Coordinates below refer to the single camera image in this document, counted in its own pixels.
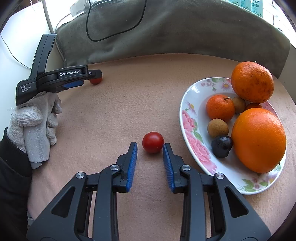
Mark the brown longan back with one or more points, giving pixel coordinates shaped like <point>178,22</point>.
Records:
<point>239,104</point>

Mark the left forearm black sleeve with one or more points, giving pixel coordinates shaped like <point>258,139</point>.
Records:
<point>16,177</point>

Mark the left hand white glove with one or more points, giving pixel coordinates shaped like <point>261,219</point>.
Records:
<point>33,127</point>

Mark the red cherry tomato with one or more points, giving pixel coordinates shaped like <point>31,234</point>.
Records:
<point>95,81</point>
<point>153,142</point>

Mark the small mandarin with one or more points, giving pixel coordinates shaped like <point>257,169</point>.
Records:
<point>221,107</point>

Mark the green floral pouch packs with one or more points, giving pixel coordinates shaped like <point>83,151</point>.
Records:
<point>255,6</point>

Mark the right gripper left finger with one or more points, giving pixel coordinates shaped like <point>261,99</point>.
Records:
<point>86,207</point>

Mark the hidden small orange fruit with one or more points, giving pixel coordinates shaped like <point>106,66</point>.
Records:
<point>253,105</point>

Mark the white power adapter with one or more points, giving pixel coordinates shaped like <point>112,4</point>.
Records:
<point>79,7</point>

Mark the brown longan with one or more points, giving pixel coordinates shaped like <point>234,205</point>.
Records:
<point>239,104</point>
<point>217,127</point>

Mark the dark purple plum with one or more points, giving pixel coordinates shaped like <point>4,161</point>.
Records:
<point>221,146</point>

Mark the floral white plate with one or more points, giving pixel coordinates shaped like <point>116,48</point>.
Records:
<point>194,121</point>

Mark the large front orange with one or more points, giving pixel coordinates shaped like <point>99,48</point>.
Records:
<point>259,140</point>

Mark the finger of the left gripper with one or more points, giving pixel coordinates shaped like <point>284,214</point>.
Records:
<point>94,74</point>

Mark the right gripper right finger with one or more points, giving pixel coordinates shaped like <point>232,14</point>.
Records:
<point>213,209</point>

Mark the grey-green cushion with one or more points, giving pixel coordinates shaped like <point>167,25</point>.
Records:
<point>113,30</point>

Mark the spotted back orange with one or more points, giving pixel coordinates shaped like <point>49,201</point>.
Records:
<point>252,82</point>

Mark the peach fleece blanket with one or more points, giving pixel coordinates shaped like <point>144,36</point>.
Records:
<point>98,123</point>

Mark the brown longan front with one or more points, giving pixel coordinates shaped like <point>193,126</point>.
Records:
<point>217,127</point>

